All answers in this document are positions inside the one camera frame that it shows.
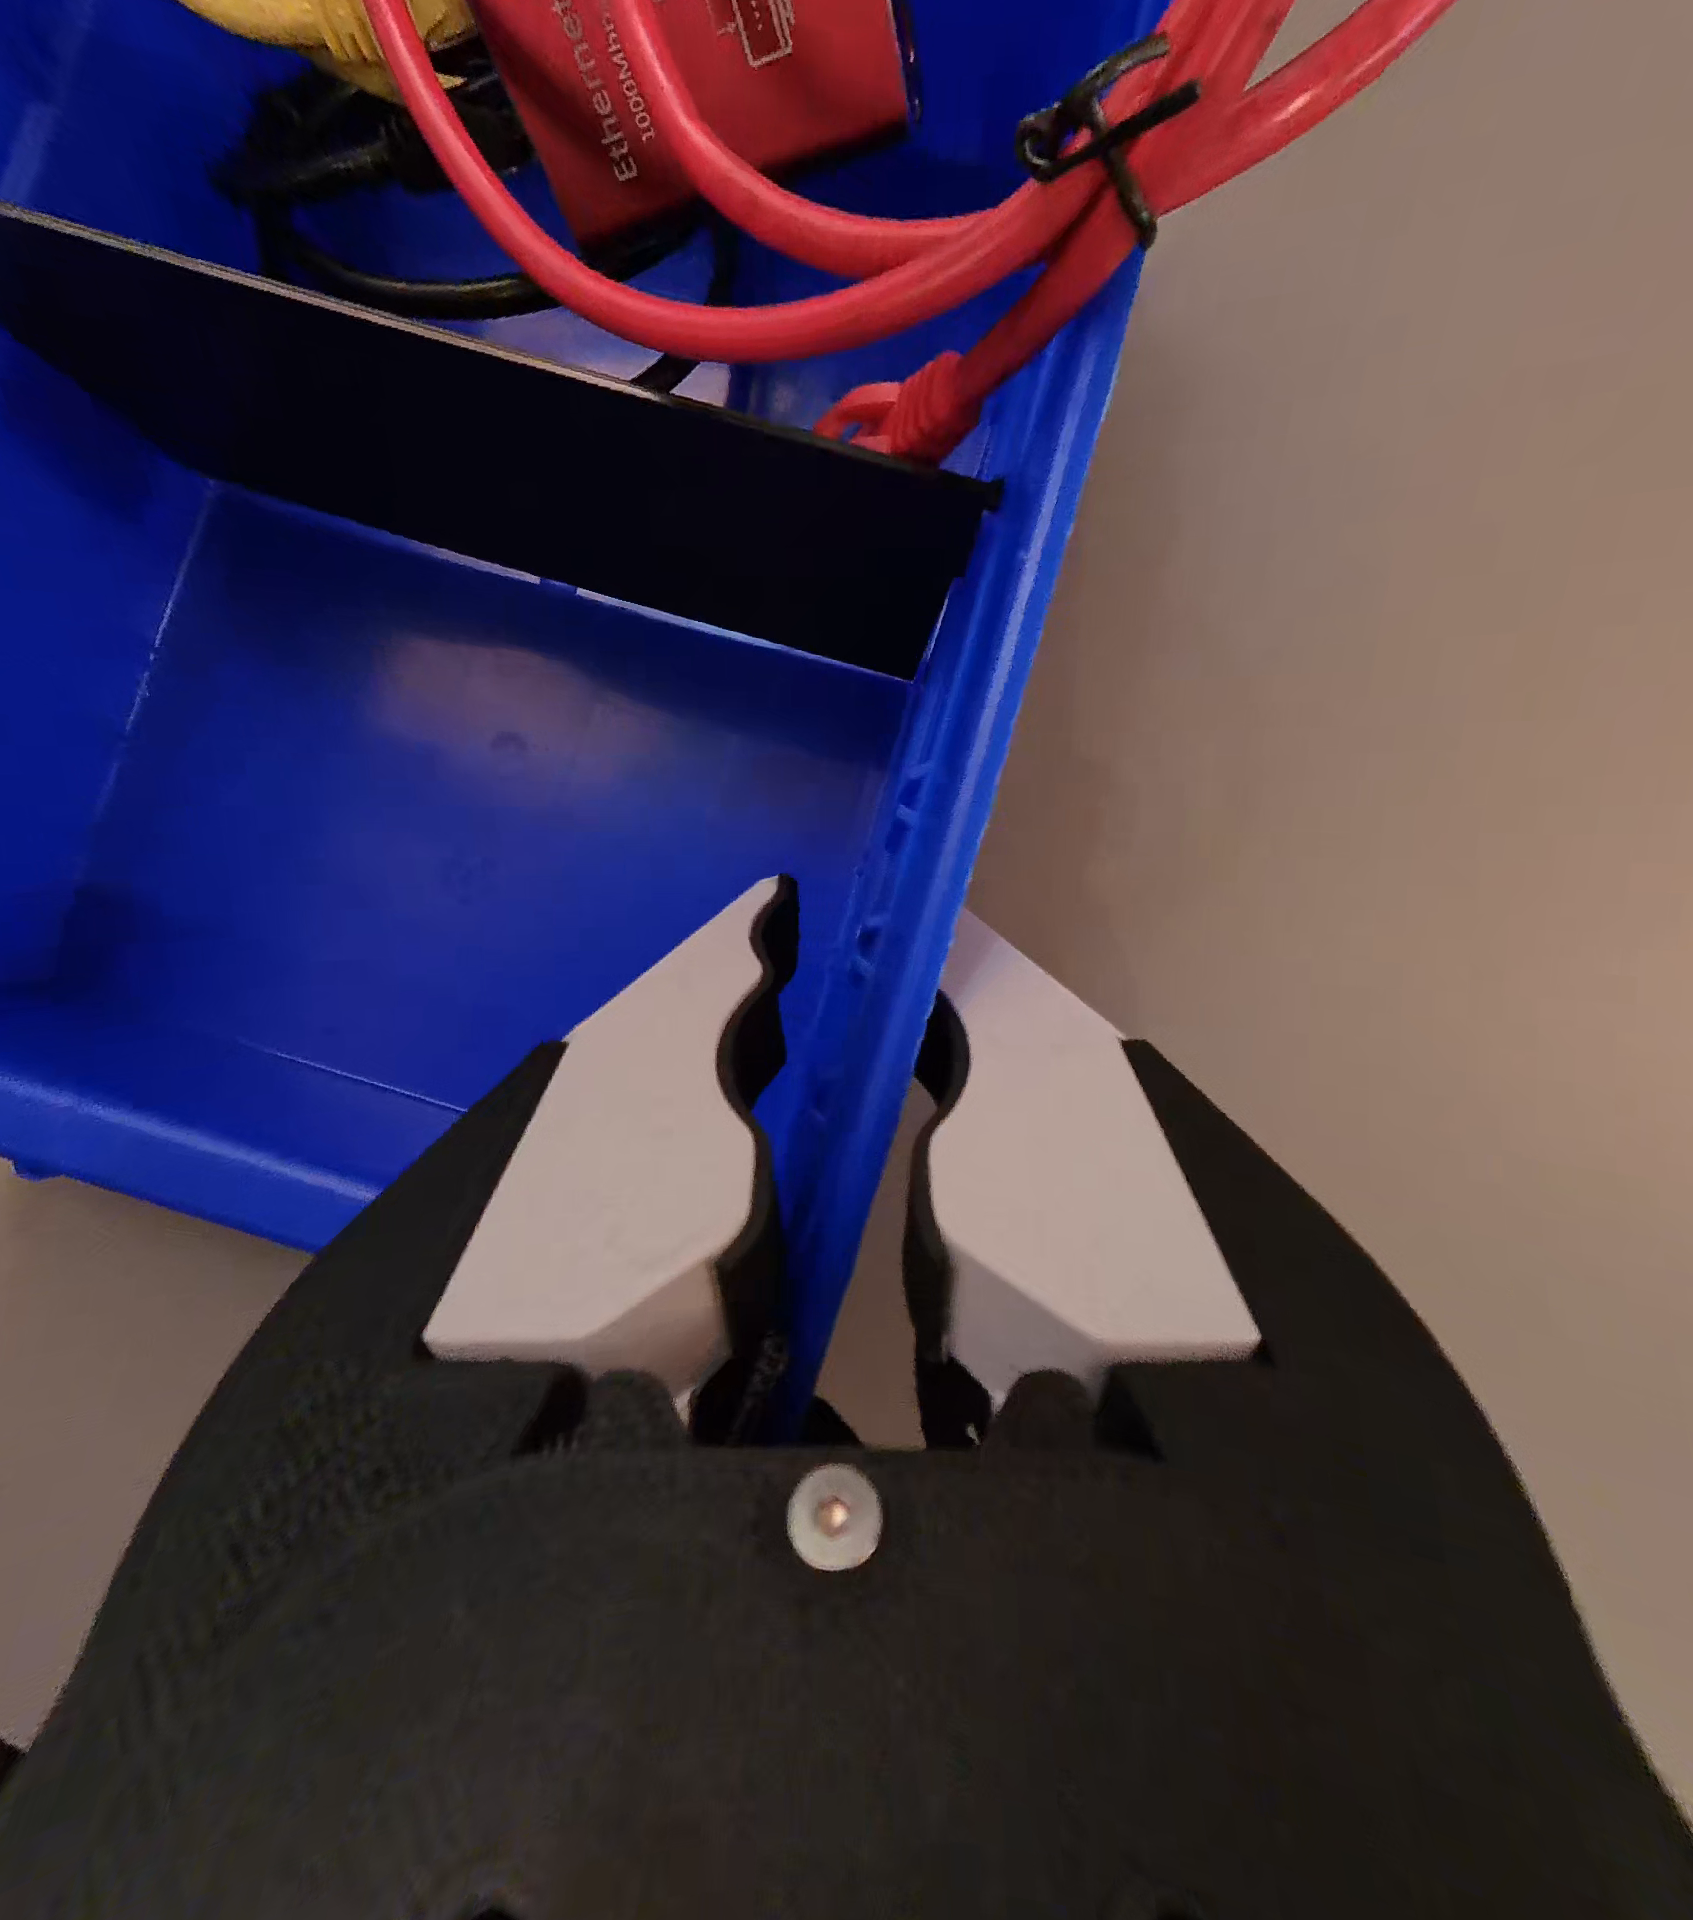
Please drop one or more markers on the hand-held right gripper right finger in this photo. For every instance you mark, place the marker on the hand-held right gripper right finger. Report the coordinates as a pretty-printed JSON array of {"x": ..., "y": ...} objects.
[{"x": 1073, "y": 1190}]

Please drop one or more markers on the black twist tie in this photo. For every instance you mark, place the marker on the black twist tie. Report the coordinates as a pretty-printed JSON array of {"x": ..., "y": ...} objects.
[{"x": 1105, "y": 166}]

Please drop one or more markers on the red adapter box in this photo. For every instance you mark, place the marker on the red adapter box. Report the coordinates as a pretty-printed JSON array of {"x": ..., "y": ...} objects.
[{"x": 725, "y": 103}]

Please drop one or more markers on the blue plastic bin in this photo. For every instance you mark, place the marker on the blue plastic bin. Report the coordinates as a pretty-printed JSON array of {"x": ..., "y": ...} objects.
[{"x": 415, "y": 839}]

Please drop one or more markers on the black bin divider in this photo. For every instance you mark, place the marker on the black bin divider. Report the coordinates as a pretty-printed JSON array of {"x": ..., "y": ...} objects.
[{"x": 485, "y": 451}]

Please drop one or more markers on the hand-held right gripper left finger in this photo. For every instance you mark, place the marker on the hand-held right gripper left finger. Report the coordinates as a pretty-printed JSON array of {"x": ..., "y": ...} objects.
[{"x": 606, "y": 1190}]

